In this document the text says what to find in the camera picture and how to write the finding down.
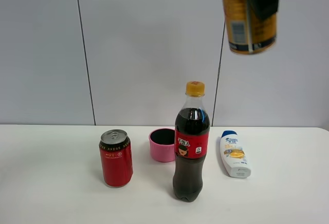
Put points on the pink cup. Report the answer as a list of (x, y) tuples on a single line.
[(162, 145)]

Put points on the red drink can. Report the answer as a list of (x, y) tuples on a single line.
[(116, 157)]

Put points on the yellow drink can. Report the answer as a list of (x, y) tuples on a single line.
[(247, 34)]

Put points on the cola bottle yellow cap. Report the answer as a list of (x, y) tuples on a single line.
[(192, 127)]

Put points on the white shampoo bottle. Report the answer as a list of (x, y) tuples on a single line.
[(233, 155)]

